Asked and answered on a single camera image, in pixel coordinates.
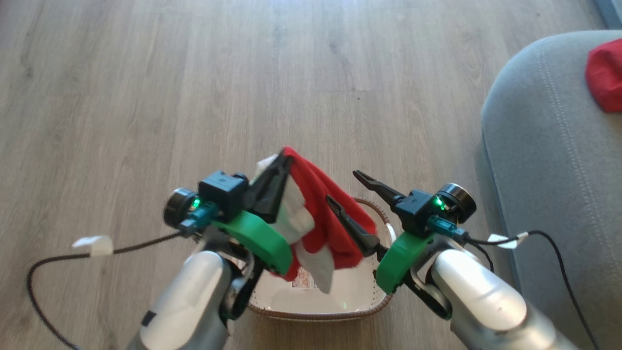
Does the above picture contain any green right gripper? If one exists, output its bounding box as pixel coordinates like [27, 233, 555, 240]
[325, 170, 436, 295]

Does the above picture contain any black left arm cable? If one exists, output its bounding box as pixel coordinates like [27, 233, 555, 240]
[26, 230, 196, 350]

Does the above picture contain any red and white garment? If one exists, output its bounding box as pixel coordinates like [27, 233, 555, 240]
[254, 146, 379, 295]

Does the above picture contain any white woven laundry basket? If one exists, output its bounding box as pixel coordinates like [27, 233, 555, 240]
[245, 196, 395, 322]

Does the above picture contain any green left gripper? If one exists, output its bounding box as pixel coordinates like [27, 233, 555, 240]
[213, 151, 294, 276]

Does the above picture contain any printed paper label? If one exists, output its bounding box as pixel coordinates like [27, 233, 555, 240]
[291, 265, 323, 291]

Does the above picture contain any plain red garment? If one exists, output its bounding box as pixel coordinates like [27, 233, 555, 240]
[585, 37, 622, 113]

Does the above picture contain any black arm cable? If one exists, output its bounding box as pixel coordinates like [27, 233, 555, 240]
[26, 230, 196, 350]
[454, 229, 601, 350]

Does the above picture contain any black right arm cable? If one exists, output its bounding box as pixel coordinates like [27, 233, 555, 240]
[454, 229, 601, 350]

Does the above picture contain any grey fabric sofa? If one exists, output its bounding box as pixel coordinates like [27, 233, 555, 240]
[475, 30, 622, 350]

